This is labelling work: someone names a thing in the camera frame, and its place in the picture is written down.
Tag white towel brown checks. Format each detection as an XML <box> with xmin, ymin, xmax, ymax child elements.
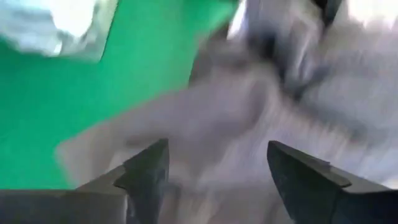
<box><xmin>55</xmin><ymin>0</ymin><xmax>398</xmax><ymax>224</ymax></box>

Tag dark grey towel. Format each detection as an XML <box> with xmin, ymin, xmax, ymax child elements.
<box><xmin>188</xmin><ymin>24</ymin><xmax>287</xmax><ymax>91</ymax></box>

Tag green table mat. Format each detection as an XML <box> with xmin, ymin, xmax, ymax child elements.
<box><xmin>0</xmin><ymin>0</ymin><xmax>240</xmax><ymax>190</ymax></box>

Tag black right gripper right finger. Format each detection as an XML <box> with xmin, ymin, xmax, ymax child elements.
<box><xmin>266</xmin><ymin>139</ymin><xmax>353</xmax><ymax>224</ymax></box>

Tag clear plastic bin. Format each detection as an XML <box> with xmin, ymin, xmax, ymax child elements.
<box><xmin>0</xmin><ymin>0</ymin><xmax>119</xmax><ymax>62</ymax></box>

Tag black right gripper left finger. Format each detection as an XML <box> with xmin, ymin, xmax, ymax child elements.
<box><xmin>113</xmin><ymin>138</ymin><xmax>171</xmax><ymax>224</ymax></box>

